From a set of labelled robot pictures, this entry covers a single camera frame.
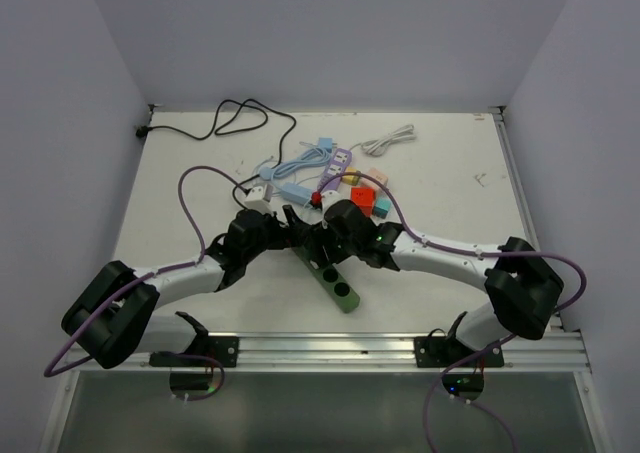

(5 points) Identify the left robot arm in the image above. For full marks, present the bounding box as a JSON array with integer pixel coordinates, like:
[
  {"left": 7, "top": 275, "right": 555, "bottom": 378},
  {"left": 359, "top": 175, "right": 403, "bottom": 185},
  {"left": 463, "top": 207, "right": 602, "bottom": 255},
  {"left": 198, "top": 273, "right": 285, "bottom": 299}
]
[{"left": 61, "top": 205, "right": 311, "bottom": 369}]

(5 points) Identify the light blue coiled cord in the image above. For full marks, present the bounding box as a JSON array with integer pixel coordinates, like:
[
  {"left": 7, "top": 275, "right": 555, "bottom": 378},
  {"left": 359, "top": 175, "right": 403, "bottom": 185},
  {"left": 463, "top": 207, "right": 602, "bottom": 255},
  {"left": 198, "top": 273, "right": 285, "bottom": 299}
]
[{"left": 256, "top": 153, "right": 331, "bottom": 180}]

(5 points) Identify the yellow plug adapter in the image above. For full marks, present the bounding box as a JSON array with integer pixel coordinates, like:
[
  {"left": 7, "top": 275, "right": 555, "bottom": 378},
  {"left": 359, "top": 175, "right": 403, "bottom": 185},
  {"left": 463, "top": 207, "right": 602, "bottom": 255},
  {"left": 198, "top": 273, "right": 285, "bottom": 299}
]
[{"left": 341, "top": 171, "right": 360, "bottom": 186}]

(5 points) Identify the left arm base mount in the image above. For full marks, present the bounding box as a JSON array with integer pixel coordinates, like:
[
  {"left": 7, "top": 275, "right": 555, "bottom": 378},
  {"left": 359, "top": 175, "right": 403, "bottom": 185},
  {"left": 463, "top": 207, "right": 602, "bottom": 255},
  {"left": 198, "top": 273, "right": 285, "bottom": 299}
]
[{"left": 149, "top": 311, "right": 239, "bottom": 368}]

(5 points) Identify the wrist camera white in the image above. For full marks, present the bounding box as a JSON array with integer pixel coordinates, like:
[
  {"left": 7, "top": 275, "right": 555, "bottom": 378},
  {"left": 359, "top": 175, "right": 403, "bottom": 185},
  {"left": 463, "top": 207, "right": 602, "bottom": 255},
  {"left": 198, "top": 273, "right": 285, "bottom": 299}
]
[
  {"left": 244, "top": 184, "right": 273, "bottom": 215},
  {"left": 310, "top": 189, "right": 343, "bottom": 211}
]

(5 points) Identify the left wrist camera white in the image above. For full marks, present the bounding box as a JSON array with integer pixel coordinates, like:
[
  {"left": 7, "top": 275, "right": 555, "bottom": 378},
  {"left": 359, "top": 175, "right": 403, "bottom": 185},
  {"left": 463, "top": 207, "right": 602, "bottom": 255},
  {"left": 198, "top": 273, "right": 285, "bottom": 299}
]
[{"left": 244, "top": 184, "right": 273, "bottom": 215}]

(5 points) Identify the red cube socket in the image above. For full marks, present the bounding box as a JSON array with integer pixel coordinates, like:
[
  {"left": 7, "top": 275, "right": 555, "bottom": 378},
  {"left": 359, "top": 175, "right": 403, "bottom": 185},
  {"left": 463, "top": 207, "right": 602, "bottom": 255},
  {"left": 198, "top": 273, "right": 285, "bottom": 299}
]
[{"left": 350, "top": 187, "right": 376, "bottom": 217}]

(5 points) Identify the purple power strip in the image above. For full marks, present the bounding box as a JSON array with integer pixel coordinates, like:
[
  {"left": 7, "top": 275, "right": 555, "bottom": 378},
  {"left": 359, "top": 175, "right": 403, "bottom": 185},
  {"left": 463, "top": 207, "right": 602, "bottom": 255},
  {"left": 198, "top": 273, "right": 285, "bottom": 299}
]
[{"left": 319, "top": 148, "right": 352, "bottom": 192}]

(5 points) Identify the blue plug charger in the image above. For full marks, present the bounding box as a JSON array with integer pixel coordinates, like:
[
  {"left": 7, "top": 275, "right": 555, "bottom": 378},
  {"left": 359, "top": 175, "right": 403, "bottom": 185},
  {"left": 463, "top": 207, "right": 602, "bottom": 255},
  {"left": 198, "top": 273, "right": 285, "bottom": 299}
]
[{"left": 316, "top": 137, "right": 334, "bottom": 153}]

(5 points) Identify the right aluminium side rail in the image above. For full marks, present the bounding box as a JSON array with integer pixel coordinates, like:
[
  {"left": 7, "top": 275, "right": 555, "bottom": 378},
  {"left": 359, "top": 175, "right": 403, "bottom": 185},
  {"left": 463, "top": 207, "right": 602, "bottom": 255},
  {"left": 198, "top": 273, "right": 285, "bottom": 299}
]
[{"left": 489, "top": 106, "right": 540, "bottom": 249}]

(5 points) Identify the white power strip cord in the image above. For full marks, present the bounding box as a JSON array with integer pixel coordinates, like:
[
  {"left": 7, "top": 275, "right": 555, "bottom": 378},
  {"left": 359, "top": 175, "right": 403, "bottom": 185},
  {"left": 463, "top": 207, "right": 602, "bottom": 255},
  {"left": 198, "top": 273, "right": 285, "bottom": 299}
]
[{"left": 347, "top": 124, "right": 417, "bottom": 157}]

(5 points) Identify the teal plug adapter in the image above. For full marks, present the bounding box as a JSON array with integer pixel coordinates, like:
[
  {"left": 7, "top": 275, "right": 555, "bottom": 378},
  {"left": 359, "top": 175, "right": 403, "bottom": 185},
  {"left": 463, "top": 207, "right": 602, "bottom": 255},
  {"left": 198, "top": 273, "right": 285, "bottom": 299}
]
[{"left": 372, "top": 197, "right": 393, "bottom": 219}]

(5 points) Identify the pink cube socket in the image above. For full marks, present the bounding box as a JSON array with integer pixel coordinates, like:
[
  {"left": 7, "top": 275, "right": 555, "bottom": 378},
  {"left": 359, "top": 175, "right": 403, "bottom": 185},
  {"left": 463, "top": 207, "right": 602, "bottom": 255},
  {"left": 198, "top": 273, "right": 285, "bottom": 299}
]
[{"left": 362, "top": 168, "right": 388, "bottom": 192}]

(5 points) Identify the green power strip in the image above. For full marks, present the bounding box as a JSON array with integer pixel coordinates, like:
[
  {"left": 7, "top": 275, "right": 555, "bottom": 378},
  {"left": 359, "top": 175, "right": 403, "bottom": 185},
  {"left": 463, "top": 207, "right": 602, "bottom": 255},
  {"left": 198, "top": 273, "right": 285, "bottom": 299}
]
[{"left": 293, "top": 248, "right": 360, "bottom": 314}]

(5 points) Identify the black power cable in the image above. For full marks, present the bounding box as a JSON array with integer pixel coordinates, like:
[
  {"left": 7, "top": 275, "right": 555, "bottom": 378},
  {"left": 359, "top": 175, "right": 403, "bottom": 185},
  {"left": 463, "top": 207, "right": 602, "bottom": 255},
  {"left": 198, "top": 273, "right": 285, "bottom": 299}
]
[{"left": 134, "top": 97, "right": 299, "bottom": 209}]

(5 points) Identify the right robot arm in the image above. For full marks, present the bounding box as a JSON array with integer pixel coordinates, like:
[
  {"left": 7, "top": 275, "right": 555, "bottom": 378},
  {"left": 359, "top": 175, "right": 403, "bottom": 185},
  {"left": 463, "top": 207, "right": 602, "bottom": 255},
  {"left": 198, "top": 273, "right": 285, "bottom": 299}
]
[{"left": 319, "top": 199, "right": 564, "bottom": 366}]

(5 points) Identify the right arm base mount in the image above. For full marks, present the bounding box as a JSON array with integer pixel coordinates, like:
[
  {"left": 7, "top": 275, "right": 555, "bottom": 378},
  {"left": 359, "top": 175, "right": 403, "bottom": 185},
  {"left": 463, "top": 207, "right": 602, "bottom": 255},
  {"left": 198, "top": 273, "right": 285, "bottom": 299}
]
[{"left": 413, "top": 312, "right": 505, "bottom": 369}]

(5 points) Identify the light blue power strip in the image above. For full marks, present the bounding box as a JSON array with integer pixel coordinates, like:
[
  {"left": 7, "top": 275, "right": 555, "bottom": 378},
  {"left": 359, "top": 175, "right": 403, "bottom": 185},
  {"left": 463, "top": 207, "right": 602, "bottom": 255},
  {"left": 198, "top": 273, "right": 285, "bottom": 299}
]
[{"left": 280, "top": 182, "right": 314, "bottom": 206}]

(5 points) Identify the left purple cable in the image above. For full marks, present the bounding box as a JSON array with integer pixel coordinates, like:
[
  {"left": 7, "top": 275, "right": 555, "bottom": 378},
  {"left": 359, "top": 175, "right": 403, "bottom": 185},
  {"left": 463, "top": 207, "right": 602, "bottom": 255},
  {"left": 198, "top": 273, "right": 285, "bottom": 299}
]
[{"left": 43, "top": 165, "right": 251, "bottom": 378}]

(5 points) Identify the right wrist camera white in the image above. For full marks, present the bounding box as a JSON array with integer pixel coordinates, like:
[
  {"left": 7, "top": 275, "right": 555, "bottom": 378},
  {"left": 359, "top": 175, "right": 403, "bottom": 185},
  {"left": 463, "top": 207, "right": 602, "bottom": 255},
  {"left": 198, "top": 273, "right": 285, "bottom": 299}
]
[{"left": 310, "top": 189, "right": 343, "bottom": 211}]

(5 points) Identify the aluminium front rail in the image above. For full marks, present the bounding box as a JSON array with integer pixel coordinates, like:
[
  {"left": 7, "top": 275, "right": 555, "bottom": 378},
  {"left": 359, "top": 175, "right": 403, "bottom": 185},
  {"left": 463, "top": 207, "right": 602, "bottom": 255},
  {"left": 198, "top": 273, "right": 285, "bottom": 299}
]
[{"left": 64, "top": 330, "right": 586, "bottom": 374}]

